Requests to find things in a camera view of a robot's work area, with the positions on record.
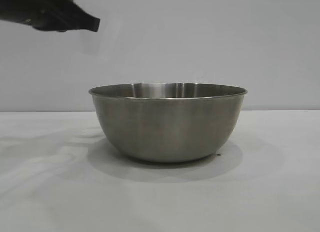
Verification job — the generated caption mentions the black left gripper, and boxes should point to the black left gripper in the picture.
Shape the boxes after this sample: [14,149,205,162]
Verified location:
[0,0,102,33]

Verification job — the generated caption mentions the stainless steel mixing bowl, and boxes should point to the stainless steel mixing bowl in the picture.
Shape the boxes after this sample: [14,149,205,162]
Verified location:
[87,82,249,164]

